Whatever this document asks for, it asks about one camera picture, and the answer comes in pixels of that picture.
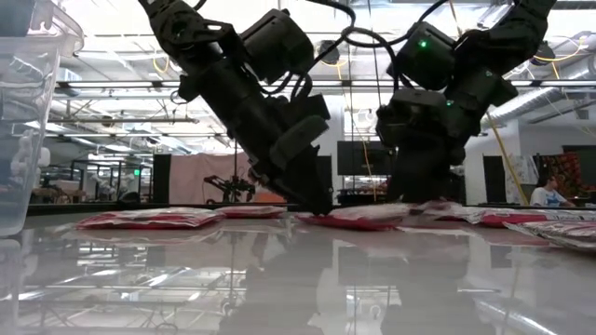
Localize dark shelf with red items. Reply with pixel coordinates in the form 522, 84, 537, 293
337, 175, 390, 206

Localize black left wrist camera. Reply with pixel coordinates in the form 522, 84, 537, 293
278, 92, 332, 125

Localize brown box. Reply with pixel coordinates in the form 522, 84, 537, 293
253, 191, 286, 205

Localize black door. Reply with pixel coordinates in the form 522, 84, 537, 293
482, 155, 507, 205

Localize long ceiling light strip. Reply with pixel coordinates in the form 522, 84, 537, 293
55, 79, 596, 90

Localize black ceiling cable reel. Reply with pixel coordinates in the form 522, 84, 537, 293
530, 40, 557, 67
318, 40, 341, 66

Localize black wall monitor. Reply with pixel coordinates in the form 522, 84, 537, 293
336, 141, 390, 177

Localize pink curtain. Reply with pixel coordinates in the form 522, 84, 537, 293
169, 153, 255, 206

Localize person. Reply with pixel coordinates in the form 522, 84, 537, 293
529, 174, 577, 208

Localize black framed glass enclosure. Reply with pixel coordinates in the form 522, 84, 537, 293
69, 160, 154, 205

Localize yellow hanging cable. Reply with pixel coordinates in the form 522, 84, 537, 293
446, 0, 531, 208

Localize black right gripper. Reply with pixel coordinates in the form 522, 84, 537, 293
375, 87, 467, 206

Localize black aluminium table frame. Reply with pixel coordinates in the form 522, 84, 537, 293
26, 201, 596, 218

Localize red Orville popcorn bag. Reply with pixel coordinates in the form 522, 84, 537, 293
216, 205, 288, 220
503, 221, 596, 253
408, 199, 472, 221
465, 208, 596, 229
295, 203, 412, 233
75, 207, 227, 231

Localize distant black robot arms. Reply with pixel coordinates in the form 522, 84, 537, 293
203, 174, 257, 205

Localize colourful floral cloth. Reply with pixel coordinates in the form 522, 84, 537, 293
534, 152, 583, 187

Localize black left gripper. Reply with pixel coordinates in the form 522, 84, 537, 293
232, 92, 335, 217

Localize white patterned cloth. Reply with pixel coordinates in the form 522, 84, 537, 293
505, 154, 540, 206

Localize silver ventilation duct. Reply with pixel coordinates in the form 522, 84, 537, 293
481, 60, 596, 132

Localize black tall panel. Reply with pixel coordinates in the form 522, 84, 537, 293
152, 154, 172, 205

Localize clear plastic bin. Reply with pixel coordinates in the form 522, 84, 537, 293
0, 0, 85, 238

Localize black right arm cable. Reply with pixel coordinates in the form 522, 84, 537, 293
341, 0, 451, 94

